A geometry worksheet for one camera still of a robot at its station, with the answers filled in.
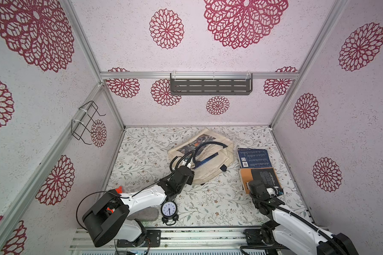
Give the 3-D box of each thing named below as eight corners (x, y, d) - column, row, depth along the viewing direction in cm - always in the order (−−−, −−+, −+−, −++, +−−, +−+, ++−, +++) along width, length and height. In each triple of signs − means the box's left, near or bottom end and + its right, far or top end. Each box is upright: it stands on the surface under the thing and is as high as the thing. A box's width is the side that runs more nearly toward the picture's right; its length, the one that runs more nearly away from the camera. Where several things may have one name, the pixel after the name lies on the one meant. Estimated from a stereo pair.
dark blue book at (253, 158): (239, 170, 99) (241, 166, 95) (235, 152, 108) (237, 147, 104) (269, 170, 99) (273, 166, 95) (263, 152, 108) (266, 147, 104)
